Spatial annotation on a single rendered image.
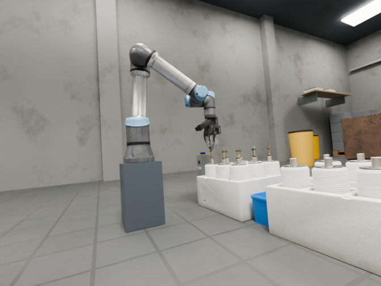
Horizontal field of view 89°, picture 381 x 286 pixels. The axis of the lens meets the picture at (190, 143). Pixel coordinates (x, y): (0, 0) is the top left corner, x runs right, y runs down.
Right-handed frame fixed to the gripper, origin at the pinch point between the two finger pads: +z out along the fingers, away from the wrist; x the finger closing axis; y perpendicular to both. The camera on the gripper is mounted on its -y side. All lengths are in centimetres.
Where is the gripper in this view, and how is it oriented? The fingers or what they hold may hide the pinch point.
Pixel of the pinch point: (210, 147)
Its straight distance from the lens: 120.5
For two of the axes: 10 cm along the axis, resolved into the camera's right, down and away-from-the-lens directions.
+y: 7.5, -0.1, 6.6
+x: -6.6, 0.9, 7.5
